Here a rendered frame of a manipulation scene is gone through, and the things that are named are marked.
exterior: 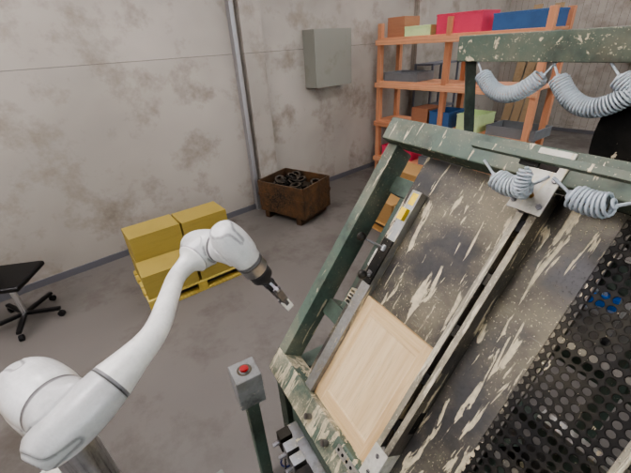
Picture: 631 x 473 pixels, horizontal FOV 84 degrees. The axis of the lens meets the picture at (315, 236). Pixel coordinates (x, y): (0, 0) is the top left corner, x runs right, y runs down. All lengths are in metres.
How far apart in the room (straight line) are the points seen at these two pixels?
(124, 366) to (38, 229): 3.91
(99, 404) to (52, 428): 0.08
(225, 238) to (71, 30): 3.74
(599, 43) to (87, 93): 4.20
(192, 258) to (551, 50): 1.43
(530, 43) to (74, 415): 1.77
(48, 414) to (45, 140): 3.81
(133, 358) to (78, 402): 0.12
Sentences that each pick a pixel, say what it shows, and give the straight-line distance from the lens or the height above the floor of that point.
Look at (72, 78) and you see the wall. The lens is 4.55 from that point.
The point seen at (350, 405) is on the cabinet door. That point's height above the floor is 0.97.
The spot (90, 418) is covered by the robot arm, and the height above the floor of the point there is 1.57.
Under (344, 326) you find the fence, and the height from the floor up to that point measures 1.16.
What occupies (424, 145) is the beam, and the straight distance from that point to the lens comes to 1.46.
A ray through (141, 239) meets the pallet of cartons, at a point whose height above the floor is 0.61.
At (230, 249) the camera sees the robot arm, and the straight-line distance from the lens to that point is 1.06.
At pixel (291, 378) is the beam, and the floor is 0.88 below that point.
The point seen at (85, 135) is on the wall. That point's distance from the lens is 4.60.
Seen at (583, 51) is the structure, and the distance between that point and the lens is 1.60.
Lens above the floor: 2.21
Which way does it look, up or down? 29 degrees down
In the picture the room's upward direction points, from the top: 4 degrees counter-clockwise
